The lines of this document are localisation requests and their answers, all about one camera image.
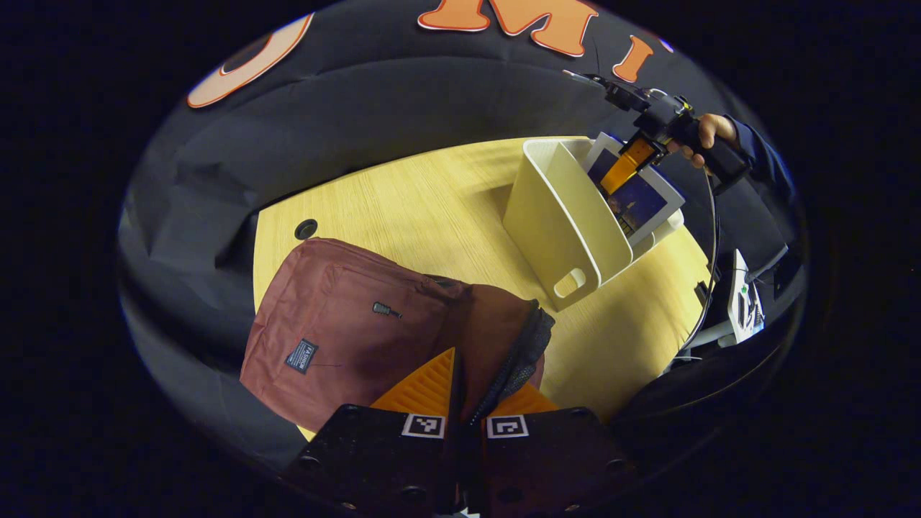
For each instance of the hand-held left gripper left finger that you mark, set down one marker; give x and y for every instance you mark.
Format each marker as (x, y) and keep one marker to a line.
(374, 453)

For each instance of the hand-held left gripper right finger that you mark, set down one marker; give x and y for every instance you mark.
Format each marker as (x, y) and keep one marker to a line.
(547, 460)

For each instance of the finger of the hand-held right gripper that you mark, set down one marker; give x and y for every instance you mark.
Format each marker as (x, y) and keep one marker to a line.
(622, 165)

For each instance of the book with blue cover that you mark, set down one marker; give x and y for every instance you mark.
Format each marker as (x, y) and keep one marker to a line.
(640, 205)

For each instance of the white bookshelf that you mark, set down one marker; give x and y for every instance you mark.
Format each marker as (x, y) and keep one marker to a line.
(554, 216)

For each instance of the maroon schoolbag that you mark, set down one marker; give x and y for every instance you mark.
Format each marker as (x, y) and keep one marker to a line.
(338, 324)

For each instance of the white electronic device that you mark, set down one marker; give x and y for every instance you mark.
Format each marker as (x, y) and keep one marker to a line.
(741, 295)

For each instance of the black desk grommet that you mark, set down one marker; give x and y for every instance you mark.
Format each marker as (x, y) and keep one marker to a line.
(306, 229)

